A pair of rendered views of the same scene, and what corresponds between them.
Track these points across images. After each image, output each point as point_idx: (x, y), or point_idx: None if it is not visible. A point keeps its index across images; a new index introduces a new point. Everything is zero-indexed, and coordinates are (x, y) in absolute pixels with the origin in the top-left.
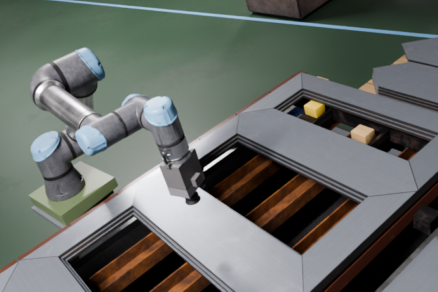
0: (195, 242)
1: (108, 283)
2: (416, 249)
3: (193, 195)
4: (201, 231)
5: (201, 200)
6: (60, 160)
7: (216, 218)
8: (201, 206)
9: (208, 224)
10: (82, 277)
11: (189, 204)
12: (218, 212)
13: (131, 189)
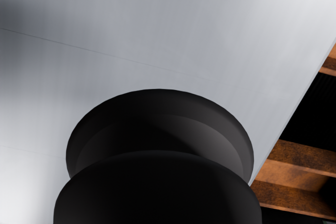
0: None
1: (306, 179)
2: None
3: (174, 204)
4: (208, 1)
5: (30, 133)
6: None
7: None
8: (64, 112)
9: None
10: (266, 217)
11: (253, 157)
12: (43, 0)
13: None
